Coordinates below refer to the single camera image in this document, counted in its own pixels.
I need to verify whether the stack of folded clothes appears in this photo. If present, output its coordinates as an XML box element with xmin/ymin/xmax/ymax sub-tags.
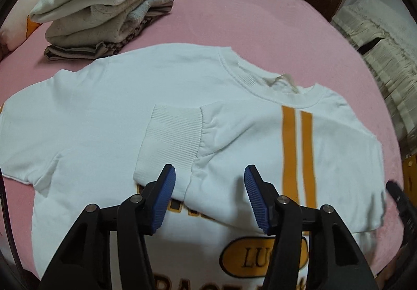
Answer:
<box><xmin>29</xmin><ymin>0</ymin><xmax>176</xmax><ymax>62</ymax></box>

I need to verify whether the wooden cabinet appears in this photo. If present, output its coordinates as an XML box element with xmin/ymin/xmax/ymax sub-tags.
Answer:
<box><xmin>403</xmin><ymin>153</ymin><xmax>417</xmax><ymax>181</ymax></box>

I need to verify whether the pink and orange pillow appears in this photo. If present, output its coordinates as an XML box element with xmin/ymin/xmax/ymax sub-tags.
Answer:
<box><xmin>0</xmin><ymin>0</ymin><xmax>44</xmax><ymax>61</ymax></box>

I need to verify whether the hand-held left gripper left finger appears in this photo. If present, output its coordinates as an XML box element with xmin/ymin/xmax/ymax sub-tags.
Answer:
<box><xmin>38</xmin><ymin>164</ymin><xmax>178</xmax><ymax>290</ymax></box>

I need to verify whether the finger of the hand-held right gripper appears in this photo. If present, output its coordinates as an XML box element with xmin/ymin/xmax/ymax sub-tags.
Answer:
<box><xmin>385</xmin><ymin>181</ymin><xmax>417</xmax><ymax>245</ymax></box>

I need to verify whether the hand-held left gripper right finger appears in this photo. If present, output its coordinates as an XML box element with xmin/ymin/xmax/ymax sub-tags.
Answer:
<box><xmin>244</xmin><ymin>165</ymin><xmax>375</xmax><ymax>290</ymax></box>

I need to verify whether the white sweatshirt with orange print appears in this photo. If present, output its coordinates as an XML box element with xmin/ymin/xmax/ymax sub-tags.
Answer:
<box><xmin>0</xmin><ymin>43</ymin><xmax>390</xmax><ymax>290</ymax></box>

